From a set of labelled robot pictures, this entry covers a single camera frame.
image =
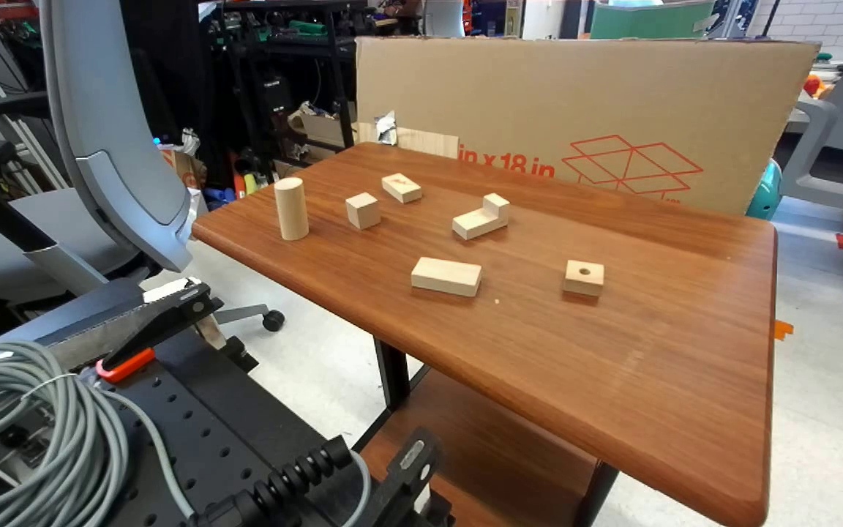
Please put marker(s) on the large cardboard box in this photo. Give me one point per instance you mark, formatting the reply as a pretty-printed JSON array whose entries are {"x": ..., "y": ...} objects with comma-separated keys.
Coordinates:
[{"x": 538, "y": 95}]

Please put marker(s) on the rectangular wooden block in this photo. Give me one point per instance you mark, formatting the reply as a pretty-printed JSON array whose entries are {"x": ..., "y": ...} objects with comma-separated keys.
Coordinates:
[{"x": 446, "y": 277}]

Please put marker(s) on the black clamp with orange trigger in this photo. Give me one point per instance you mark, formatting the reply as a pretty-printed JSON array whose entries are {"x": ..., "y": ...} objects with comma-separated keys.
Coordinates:
[{"x": 165, "y": 315}]

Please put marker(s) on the wooden cylinder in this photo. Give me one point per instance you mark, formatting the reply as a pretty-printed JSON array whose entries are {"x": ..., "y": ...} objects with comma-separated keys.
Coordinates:
[{"x": 291, "y": 211}]

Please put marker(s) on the wooden cube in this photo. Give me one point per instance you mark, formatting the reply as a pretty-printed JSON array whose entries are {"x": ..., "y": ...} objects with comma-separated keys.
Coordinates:
[{"x": 362, "y": 212}]

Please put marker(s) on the black shelf with gear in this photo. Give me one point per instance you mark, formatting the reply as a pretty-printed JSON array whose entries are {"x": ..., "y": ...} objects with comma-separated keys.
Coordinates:
[{"x": 282, "y": 66}]

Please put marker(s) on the wooden block with hole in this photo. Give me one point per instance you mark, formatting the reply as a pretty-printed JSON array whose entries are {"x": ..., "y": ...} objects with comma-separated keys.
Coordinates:
[{"x": 582, "y": 281}]

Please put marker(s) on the L-shaped wooden block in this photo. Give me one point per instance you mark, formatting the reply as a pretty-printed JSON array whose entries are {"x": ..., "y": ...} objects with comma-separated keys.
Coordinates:
[{"x": 476, "y": 222}]

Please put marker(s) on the black bracket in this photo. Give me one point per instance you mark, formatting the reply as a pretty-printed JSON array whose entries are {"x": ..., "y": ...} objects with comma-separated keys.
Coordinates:
[{"x": 407, "y": 472}]

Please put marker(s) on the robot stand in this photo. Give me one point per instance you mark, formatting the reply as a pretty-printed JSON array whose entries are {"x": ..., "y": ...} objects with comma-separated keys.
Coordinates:
[{"x": 224, "y": 432}]

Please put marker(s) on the crumpled silver foil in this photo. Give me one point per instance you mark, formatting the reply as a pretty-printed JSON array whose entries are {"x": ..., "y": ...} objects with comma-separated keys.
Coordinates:
[{"x": 386, "y": 129}]

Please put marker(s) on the small flat notched wooden block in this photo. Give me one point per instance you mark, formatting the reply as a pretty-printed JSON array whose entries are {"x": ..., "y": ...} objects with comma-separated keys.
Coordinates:
[{"x": 402, "y": 189}]

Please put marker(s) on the green board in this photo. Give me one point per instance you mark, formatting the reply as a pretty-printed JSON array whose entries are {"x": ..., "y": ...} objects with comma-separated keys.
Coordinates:
[{"x": 648, "y": 22}]

